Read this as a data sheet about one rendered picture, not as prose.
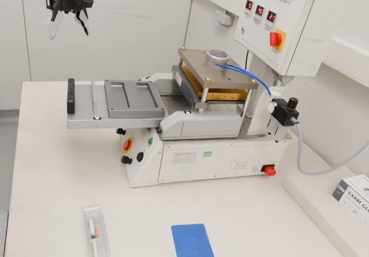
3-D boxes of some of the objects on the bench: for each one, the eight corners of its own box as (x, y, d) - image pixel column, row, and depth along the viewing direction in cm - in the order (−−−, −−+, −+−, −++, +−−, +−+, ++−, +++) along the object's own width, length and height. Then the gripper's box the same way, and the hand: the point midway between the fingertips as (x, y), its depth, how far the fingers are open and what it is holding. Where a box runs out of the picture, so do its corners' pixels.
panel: (118, 129, 118) (142, 91, 112) (129, 183, 94) (160, 139, 88) (114, 127, 117) (138, 89, 110) (123, 182, 93) (154, 137, 87)
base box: (235, 124, 137) (245, 91, 128) (278, 182, 108) (296, 145, 99) (118, 127, 119) (121, 89, 111) (132, 197, 90) (137, 152, 81)
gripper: (77, -27, 102) (80, 32, 110) (23, -33, 87) (31, 37, 95) (95, -25, 98) (97, 35, 107) (42, -30, 83) (48, 41, 91)
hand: (72, 38), depth 99 cm, fingers open, 14 cm apart
